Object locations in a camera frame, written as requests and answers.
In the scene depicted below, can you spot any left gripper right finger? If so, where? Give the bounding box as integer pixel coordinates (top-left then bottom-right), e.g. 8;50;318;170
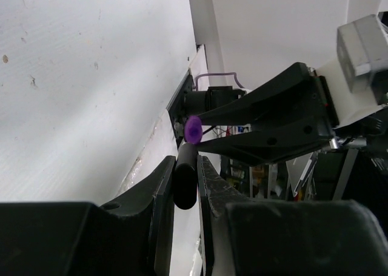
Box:
197;155;250;275

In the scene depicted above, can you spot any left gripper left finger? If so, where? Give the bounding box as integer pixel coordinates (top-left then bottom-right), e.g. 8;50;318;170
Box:
102;156;176;275

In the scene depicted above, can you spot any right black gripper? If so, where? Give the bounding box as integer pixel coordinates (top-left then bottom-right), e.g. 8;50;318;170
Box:
196;62;340;166

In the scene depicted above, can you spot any purple tip black highlighter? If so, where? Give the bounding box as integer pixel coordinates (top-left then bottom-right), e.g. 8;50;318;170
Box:
172;143;198;210

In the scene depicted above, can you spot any purple highlighter cap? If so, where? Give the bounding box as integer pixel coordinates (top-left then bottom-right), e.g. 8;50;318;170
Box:
184;116;202;144

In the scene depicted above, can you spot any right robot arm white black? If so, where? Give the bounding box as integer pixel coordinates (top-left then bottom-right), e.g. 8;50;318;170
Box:
184;62;338;166

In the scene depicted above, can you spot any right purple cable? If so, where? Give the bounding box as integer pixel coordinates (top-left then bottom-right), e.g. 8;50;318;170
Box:
193;72;246;92

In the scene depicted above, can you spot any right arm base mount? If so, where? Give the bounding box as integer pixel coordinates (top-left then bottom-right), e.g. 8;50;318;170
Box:
167;71;193;147

